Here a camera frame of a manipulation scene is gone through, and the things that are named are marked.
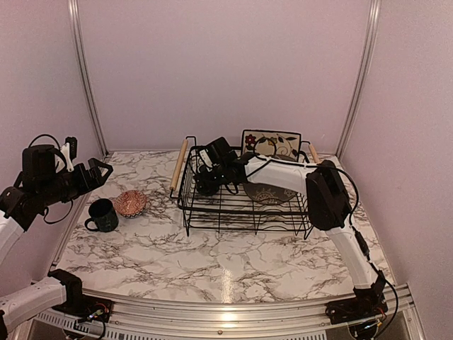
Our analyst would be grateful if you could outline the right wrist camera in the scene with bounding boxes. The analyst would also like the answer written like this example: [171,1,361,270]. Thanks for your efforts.
[197,148,212,169]

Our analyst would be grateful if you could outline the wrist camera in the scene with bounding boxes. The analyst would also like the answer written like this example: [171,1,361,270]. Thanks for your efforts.
[65,137,78,160]
[197,148,212,169]

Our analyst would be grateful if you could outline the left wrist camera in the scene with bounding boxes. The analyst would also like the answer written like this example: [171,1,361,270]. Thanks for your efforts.
[65,137,78,160]

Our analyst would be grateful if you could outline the black wire dish rack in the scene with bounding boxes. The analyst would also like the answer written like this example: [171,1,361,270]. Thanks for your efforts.
[170,136,314,239]

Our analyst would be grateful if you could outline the left aluminium wall post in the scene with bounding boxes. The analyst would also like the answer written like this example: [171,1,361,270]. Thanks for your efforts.
[68,0,109,157]

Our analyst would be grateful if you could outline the right wooden rack handle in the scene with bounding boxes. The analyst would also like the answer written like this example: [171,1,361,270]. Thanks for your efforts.
[309,144,320,164]

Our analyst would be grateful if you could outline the dark blue ceramic mug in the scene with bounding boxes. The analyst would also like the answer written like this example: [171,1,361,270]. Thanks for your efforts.
[194,171,219,196]

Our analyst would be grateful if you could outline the left wooden rack handle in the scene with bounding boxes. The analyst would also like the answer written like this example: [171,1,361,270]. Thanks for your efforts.
[170,138,188,191]

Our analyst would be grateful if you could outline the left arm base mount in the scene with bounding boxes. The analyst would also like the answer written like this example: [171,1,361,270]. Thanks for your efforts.
[47,269,113,339]

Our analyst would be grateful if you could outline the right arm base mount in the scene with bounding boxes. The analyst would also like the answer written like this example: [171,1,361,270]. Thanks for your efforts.
[326,280,389,324]

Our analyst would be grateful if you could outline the black camera cable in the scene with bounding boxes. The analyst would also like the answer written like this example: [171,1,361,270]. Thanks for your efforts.
[247,155,399,334]

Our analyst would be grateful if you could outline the wooden rack handle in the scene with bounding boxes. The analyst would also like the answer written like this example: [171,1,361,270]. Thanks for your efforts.
[170,138,188,191]
[309,144,320,164]

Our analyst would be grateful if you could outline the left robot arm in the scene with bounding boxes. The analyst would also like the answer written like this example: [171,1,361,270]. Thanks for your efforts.
[1,138,113,339]

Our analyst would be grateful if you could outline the aluminium front rail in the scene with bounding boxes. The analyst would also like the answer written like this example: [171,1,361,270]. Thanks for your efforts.
[13,283,425,340]

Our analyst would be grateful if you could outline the aluminium wall post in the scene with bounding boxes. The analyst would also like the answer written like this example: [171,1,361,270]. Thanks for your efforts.
[336,0,382,159]
[68,0,109,157]

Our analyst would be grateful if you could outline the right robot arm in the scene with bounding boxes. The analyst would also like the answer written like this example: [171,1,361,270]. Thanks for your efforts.
[195,137,386,317]

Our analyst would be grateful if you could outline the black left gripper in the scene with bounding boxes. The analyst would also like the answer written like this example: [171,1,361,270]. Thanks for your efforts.
[38,157,112,207]

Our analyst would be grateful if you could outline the right aluminium wall post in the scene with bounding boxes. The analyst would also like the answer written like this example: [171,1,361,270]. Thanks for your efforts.
[336,0,382,159]

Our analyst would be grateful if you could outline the square floral ceramic plate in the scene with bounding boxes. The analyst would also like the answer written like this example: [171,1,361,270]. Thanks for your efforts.
[241,130,302,162]

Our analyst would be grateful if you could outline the grey reindeer round plate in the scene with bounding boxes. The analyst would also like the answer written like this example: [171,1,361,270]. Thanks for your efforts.
[241,154,302,207]

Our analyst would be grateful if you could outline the blue white patterned bowl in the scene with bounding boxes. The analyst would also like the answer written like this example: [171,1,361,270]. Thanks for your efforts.
[113,190,147,218]

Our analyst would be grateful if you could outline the dark green ceramic mug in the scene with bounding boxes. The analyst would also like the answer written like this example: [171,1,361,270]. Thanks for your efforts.
[84,198,119,232]

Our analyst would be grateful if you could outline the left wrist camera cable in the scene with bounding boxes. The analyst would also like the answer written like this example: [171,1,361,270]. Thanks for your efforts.
[26,132,75,225]

